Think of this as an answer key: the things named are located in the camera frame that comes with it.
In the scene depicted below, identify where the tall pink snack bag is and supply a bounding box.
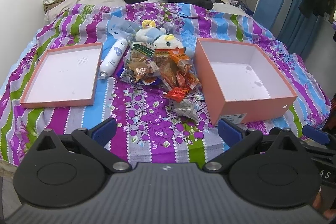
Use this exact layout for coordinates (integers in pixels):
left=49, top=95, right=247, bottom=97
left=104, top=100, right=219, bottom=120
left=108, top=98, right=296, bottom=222
left=159, top=59, right=179, bottom=89

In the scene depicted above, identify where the dark red snack packet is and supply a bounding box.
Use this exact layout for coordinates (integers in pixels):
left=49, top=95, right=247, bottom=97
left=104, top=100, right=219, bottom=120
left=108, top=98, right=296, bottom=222
left=176, top=71, right=201, bottom=90

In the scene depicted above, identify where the green white snack bag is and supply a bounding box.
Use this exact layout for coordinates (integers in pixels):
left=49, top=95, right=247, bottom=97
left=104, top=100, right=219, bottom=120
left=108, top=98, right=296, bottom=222
left=130, top=42, right=156, bottom=62

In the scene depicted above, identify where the grey silver snack packet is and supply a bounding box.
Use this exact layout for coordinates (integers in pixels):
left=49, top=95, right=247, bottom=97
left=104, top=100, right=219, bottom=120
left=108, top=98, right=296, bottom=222
left=173, top=98, right=199, bottom=122

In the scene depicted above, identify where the white spray bottle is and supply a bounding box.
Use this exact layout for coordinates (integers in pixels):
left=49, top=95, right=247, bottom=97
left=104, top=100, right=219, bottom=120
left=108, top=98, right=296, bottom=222
left=99, top=39, right=128, bottom=79

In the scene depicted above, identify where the orange snack packet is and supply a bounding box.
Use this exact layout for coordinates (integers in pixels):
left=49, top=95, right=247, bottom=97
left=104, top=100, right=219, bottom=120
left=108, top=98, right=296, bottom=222
left=169, top=48, right=193, bottom=75

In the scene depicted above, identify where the clear blue plastic bag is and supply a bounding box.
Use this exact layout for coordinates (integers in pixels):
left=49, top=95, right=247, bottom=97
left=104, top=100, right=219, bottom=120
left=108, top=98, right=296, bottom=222
left=107, top=16, right=140, bottom=41

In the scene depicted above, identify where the blue purple snack bag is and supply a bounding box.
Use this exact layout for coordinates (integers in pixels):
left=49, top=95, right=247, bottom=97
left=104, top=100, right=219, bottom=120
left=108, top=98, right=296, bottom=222
left=116, top=67, right=163, bottom=86

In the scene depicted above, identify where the pink cardboard box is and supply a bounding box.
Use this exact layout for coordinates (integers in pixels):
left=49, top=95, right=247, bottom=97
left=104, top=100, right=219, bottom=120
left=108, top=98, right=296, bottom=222
left=194, top=38, right=297, bottom=125

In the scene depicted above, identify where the pink box lid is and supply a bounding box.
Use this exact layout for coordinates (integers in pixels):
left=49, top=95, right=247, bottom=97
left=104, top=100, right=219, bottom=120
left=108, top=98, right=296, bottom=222
left=20, top=43, right=102, bottom=109

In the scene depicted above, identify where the white blue plush toy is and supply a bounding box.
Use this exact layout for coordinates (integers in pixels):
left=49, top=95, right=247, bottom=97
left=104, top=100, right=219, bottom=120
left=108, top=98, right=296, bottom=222
left=135, top=20, right=185, bottom=52

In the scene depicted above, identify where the colourful striped floral bedspread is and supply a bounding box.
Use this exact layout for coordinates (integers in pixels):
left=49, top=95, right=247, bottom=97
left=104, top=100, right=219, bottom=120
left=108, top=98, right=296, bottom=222
left=1, top=3, right=331, bottom=165

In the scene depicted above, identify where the red foil snack packet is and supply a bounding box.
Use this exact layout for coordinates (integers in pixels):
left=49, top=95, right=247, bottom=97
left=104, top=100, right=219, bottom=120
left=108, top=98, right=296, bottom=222
left=165, top=87, right=189, bottom=103

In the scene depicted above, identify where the blue curtain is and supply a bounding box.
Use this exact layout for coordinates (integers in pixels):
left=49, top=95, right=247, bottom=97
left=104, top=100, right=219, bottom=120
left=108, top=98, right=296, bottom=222
left=277, top=0, right=321, bottom=60

